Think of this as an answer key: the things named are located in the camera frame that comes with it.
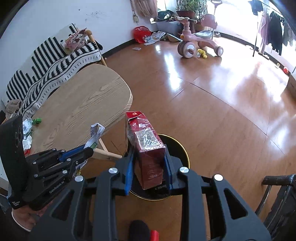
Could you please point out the oval wooden table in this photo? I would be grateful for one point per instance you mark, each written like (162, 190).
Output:
(96, 94)

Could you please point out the small red wrapper piece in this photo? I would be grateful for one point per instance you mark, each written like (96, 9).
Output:
(27, 152)

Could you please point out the yellow toy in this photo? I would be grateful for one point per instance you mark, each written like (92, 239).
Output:
(201, 54)

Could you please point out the pink children tricycle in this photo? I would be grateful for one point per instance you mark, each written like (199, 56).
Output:
(197, 35)

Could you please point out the green crumpled wrapper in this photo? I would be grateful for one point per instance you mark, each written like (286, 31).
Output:
(36, 121)

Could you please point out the potted green plant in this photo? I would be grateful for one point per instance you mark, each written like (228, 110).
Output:
(194, 9)

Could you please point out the black white striped sofa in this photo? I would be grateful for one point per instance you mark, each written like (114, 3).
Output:
(47, 69)

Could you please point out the clothes rack with garments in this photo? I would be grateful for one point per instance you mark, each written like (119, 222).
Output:
(273, 28)

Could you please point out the black metal chair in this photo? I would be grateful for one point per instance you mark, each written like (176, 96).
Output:
(280, 221)

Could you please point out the brown plush blanket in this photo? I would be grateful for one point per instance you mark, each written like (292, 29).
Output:
(12, 108)

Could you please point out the white crumpled plastic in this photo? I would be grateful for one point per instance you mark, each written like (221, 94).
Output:
(27, 138)

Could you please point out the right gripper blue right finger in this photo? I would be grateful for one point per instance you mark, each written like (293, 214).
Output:
(167, 171)

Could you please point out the red carton box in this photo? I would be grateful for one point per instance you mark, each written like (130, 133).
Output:
(149, 148)

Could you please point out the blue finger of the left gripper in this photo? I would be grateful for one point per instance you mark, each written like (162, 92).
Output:
(71, 163)
(69, 154)

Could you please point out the white blue wrapper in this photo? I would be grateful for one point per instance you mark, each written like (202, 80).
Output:
(96, 131)

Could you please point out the left hand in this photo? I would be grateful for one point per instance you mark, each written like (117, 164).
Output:
(27, 218)

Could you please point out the red plastic bag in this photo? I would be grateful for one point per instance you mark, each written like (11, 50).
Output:
(140, 33)

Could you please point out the pink patterned cushion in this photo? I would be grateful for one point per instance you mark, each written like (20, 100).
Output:
(76, 40)

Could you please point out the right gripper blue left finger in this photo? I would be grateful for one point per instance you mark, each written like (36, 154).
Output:
(129, 169)

